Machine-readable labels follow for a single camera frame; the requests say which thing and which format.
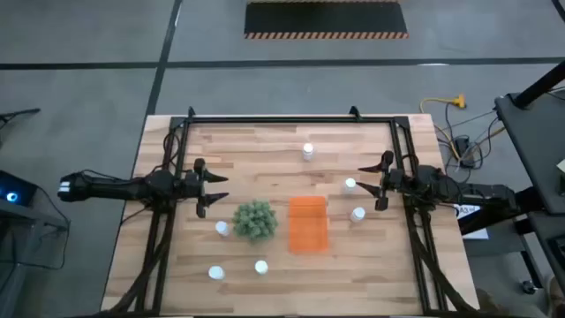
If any black device with blue light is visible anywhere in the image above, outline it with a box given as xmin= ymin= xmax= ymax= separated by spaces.
xmin=0 ymin=170 xmax=39 ymax=208

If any white paper sheet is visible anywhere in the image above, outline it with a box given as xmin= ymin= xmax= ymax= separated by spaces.
xmin=452 ymin=202 xmax=490 ymax=240

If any grey metal stand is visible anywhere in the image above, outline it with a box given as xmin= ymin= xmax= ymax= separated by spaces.
xmin=0 ymin=205 xmax=72 ymax=318

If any black side table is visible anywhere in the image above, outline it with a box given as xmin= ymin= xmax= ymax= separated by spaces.
xmin=458 ymin=90 xmax=565 ymax=295

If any orange plastic basket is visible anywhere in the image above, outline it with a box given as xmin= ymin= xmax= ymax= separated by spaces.
xmin=288 ymin=195 xmax=330 ymax=255

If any black aluminium frame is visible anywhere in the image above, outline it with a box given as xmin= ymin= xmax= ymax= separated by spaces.
xmin=101 ymin=113 xmax=478 ymax=318

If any black upright pole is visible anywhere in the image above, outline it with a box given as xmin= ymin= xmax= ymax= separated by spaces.
xmin=511 ymin=59 xmax=565 ymax=110

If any black tripod leg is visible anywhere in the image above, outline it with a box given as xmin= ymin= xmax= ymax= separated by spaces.
xmin=0 ymin=108 xmax=41 ymax=147

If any yellow extension cord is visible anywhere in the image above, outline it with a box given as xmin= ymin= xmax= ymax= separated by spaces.
xmin=418 ymin=93 xmax=468 ymax=163

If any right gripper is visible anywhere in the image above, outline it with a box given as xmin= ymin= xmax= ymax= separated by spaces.
xmin=355 ymin=150 xmax=404 ymax=212

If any green succulent plant in pot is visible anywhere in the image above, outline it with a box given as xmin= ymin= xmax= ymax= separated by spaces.
xmin=231 ymin=199 xmax=280 ymax=244

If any black hazard-striped floor mat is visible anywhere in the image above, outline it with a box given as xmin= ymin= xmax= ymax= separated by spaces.
xmin=244 ymin=0 xmax=410 ymax=40

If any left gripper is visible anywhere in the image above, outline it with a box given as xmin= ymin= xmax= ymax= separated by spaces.
xmin=182 ymin=157 xmax=230 ymax=220

